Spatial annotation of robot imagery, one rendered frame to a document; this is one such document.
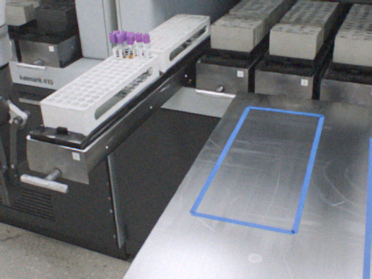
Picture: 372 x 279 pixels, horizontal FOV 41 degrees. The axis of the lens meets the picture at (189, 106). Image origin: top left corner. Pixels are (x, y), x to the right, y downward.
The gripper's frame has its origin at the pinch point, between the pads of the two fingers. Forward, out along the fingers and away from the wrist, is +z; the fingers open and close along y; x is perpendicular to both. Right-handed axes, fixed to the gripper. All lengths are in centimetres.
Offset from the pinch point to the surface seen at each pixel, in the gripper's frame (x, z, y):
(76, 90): -23.2, -6.0, 2.3
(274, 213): -5.4, -2.0, -42.3
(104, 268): -57, 80, 28
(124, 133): -24.7, 2.8, -6.8
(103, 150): -17.0, 2.3, -6.8
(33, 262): -49, 80, 53
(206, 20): -73, -6, -5
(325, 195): -12.0, -2.0, -48.0
